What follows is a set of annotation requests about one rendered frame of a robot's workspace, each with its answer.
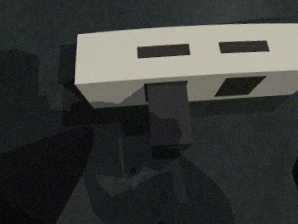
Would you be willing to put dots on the black two-prong charger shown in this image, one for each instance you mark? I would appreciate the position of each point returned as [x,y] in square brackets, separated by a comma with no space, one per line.
[169,117]

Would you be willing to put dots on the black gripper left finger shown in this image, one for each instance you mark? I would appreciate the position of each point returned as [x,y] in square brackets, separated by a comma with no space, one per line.
[36,180]

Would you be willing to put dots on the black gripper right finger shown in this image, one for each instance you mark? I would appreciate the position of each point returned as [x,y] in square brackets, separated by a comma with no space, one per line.
[295,172]

